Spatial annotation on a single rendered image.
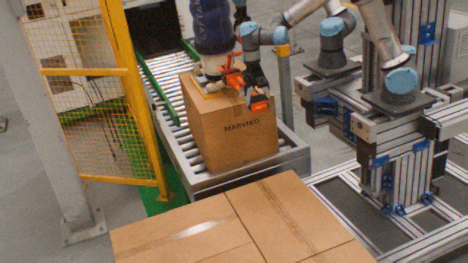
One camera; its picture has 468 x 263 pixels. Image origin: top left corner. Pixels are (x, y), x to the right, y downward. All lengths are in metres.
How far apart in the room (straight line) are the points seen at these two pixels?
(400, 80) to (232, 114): 0.88
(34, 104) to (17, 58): 0.28
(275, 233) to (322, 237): 0.21
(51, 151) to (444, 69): 2.23
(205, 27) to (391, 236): 1.47
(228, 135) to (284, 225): 0.57
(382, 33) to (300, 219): 0.91
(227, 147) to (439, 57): 1.12
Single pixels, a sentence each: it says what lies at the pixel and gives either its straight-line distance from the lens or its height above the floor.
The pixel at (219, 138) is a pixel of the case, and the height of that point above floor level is 0.78.
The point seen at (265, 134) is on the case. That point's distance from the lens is 2.40.
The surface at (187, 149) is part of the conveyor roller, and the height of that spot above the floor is 0.52.
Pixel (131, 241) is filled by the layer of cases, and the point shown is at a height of 0.54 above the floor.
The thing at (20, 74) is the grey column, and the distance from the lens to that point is 2.72.
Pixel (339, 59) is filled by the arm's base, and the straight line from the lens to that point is 2.34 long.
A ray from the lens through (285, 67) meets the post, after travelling 2.89.
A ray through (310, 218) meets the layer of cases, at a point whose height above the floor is 0.54.
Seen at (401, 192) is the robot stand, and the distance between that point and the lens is 2.61.
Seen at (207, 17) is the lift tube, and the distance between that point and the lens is 2.31.
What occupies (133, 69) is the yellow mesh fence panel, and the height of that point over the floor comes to 1.02.
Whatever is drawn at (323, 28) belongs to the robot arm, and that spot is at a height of 1.24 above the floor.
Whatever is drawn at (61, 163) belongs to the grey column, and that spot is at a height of 0.56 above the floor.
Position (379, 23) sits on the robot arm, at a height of 1.43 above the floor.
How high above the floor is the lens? 1.96
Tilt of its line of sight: 30 degrees down
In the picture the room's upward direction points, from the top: 8 degrees counter-clockwise
